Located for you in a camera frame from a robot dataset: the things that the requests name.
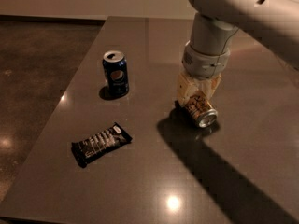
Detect blue Pepsi can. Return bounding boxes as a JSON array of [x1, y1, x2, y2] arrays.
[[102, 50, 129, 97]]

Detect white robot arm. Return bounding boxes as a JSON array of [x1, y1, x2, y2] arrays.
[[178, 0, 299, 106]]

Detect black candy bar wrapper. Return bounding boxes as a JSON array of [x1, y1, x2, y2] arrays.
[[71, 123, 132, 168]]

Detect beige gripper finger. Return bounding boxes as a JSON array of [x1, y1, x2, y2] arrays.
[[177, 72, 202, 107], [202, 75, 221, 99]]

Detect orange soda can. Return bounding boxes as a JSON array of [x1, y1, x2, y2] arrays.
[[183, 91, 218, 128]]

